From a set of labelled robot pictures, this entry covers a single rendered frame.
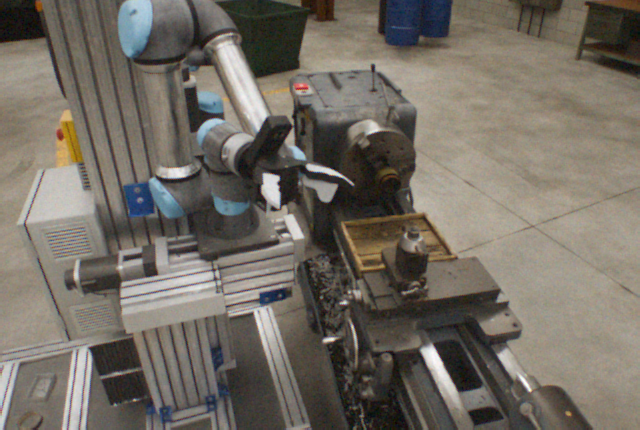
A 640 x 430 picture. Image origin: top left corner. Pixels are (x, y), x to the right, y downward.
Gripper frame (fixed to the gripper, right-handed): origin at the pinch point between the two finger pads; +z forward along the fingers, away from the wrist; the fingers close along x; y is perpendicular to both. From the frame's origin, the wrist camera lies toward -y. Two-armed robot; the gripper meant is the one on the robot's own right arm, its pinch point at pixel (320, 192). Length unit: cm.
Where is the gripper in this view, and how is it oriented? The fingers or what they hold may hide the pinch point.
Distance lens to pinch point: 73.8
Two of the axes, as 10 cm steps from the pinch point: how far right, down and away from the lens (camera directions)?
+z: 6.3, 4.0, -6.7
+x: -7.7, 2.0, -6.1
